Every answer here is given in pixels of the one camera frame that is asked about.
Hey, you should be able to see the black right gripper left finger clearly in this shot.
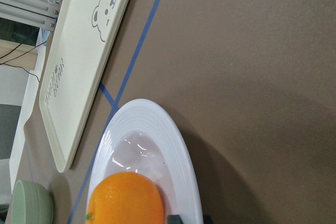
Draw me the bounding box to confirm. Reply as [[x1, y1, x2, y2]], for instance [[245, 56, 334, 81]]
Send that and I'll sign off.
[[167, 215, 183, 224]]

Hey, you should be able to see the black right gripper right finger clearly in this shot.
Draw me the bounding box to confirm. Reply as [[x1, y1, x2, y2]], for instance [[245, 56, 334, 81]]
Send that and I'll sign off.
[[203, 215, 212, 224]]

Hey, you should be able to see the green ceramic bowl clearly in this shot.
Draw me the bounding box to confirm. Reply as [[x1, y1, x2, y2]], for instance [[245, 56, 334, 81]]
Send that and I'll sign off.
[[11, 180, 54, 223]]

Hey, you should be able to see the aluminium frame post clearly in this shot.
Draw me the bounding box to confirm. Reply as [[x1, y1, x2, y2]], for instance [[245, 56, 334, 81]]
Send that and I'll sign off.
[[1, 0, 60, 31]]

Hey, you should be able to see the cream bear print tray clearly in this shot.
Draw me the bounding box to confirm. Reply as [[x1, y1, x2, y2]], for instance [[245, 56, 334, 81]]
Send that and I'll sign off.
[[39, 0, 129, 173]]

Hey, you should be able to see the white round plate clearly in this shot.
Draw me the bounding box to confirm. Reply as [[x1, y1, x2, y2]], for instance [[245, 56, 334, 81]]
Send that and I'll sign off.
[[88, 99, 203, 223]]

